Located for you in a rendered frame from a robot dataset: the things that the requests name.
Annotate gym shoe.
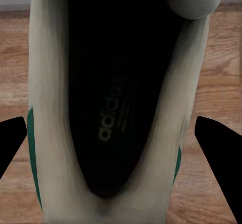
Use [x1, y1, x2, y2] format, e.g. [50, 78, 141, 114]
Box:
[27, 0, 221, 224]

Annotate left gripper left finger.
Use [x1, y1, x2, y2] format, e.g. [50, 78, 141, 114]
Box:
[0, 117, 28, 178]

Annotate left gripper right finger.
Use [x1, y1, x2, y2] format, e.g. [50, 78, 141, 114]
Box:
[195, 116, 242, 224]

